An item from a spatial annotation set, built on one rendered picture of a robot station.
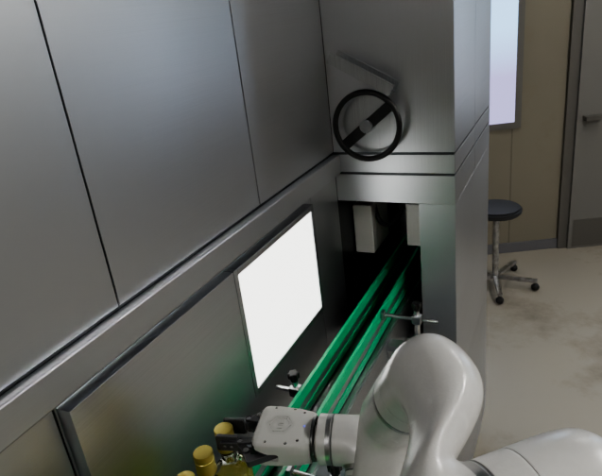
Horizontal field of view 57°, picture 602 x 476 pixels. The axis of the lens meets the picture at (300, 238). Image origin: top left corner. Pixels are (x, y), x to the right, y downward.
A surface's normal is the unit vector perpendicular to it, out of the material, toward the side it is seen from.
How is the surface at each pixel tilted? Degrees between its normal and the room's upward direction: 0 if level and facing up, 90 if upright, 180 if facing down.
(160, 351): 90
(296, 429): 4
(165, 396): 90
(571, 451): 4
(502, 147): 90
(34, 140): 90
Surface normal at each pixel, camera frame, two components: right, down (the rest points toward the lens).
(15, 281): 0.90, 0.07
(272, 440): -0.11, -0.87
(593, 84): -0.02, 0.39
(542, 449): -0.16, -0.96
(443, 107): -0.42, 0.40
